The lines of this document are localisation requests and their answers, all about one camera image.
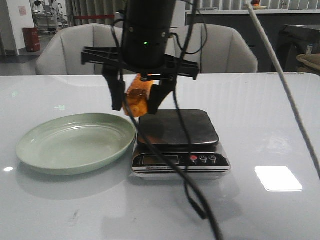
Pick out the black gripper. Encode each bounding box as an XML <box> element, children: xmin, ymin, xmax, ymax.
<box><xmin>81</xmin><ymin>47</ymin><xmax>200</xmax><ymax>115</ymax></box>

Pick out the orange corn cob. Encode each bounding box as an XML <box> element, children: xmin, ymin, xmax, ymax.
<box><xmin>126</xmin><ymin>73</ymin><xmax>154</xmax><ymax>118</ymax></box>

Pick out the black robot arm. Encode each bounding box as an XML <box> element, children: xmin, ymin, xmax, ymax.
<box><xmin>81</xmin><ymin>0</ymin><xmax>200</xmax><ymax>118</ymax></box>

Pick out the black silver electronic scale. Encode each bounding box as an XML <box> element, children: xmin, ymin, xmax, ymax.
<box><xmin>132</xmin><ymin>109</ymin><xmax>231</xmax><ymax>180</ymax></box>

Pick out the left grey armchair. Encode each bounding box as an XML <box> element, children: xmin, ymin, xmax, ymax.
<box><xmin>35</xmin><ymin>23</ymin><xmax>116</xmax><ymax>76</ymax></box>

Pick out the grey armchair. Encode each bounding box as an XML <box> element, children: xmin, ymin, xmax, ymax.
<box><xmin>35</xmin><ymin>23</ymin><xmax>116</xmax><ymax>76</ymax></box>
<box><xmin>184</xmin><ymin>23</ymin><xmax>259</xmax><ymax>74</ymax></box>

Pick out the light green plate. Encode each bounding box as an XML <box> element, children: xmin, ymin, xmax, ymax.
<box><xmin>16</xmin><ymin>113</ymin><xmax>136</xmax><ymax>176</ymax></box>

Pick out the right grey armchair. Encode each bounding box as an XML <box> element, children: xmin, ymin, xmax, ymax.
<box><xmin>184</xmin><ymin>23</ymin><xmax>259</xmax><ymax>74</ymax></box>

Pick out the red bin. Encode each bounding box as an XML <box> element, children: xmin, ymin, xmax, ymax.
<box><xmin>22</xmin><ymin>27</ymin><xmax>41</xmax><ymax>52</ymax></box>

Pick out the fruit bowl on counter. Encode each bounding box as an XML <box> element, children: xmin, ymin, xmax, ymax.
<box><xmin>250</xmin><ymin>0</ymin><xmax>267</xmax><ymax>10</ymax></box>

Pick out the grey counter with white top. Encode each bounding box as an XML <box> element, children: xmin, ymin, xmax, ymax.
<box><xmin>194</xmin><ymin>10</ymin><xmax>320</xmax><ymax>73</ymax></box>

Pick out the dark appliance at right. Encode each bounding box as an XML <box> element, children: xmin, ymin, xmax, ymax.
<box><xmin>275</xmin><ymin>24</ymin><xmax>320</xmax><ymax>72</ymax></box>

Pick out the beige cushion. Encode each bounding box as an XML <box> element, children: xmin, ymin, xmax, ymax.
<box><xmin>296</xmin><ymin>53</ymin><xmax>320</xmax><ymax>76</ymax></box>

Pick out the black cable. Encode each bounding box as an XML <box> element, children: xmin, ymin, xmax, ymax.
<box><xmin>109</xmin><ymin>0</ymin><xmax>225</xmax><ymax>240</ymax></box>

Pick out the grey cable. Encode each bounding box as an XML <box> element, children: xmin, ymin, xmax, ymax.
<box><xmin>243</xmin><ymin>0</ymin><xmax>320</xmax><ymax>178</ymax></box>

